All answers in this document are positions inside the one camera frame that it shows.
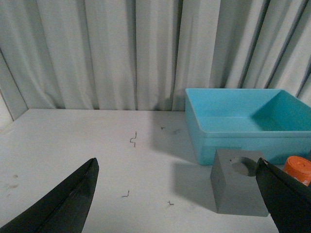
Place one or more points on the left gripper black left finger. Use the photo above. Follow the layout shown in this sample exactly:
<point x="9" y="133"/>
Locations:
<point x="64" y="209"/>

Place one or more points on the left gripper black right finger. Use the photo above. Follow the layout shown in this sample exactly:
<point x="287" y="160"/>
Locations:
<point x="287" y="200"/>

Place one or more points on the orange cylinder part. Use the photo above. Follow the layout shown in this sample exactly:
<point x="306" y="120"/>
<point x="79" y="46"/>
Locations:
<point x="299" y="168"/>

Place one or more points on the gray cube with round hole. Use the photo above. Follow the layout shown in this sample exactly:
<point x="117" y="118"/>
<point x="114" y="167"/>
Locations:
<point x="234" y="185"/>

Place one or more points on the light blue plastic box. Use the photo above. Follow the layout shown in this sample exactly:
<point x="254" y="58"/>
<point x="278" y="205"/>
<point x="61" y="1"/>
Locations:
<point x="268" y="120"/>

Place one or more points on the white pleated curtain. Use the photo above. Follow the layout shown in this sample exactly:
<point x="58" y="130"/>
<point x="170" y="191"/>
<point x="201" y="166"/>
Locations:
<point x="143" y="54"/>

